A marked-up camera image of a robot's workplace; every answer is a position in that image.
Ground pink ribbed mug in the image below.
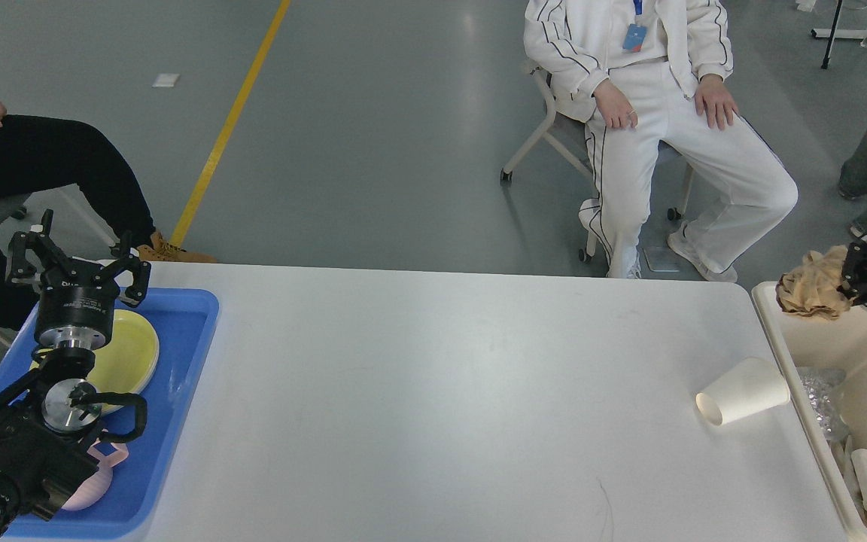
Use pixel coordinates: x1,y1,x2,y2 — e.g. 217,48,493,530
61,440,129,511

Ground person in black trousers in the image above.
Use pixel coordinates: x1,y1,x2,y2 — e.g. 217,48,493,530
0,73,218,328

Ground white wheeled chair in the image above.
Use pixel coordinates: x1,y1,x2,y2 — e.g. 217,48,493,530
500,59,695,262

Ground clear floor plate right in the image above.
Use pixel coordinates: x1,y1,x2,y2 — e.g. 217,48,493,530
641,246,683,273

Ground white paper cup sideways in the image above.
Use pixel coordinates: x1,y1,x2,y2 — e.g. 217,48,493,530
695,357,791,426

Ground beige plastic bin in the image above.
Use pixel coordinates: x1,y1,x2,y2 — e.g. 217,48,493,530
751,282,867,541

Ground person in white tracksuit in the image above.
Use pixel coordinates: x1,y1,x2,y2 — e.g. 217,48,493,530
523,1,798,282

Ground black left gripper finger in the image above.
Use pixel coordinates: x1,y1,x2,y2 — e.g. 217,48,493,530
6,209,73,287
99,240,151,308

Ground silver foil bag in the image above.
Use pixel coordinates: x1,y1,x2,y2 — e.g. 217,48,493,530
797,367,850,443

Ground small brown paper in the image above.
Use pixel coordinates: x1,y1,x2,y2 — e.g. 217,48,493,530
775,245,852,321

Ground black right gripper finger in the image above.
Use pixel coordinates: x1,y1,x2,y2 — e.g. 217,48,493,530
840,239,867,302

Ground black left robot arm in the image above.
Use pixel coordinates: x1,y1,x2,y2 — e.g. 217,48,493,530
0,210,151,536

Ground yellow round plastic plate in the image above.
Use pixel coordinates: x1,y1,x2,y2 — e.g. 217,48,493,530
37,309,160,394

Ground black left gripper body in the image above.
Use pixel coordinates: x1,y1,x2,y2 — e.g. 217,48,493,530
34,275,120,351

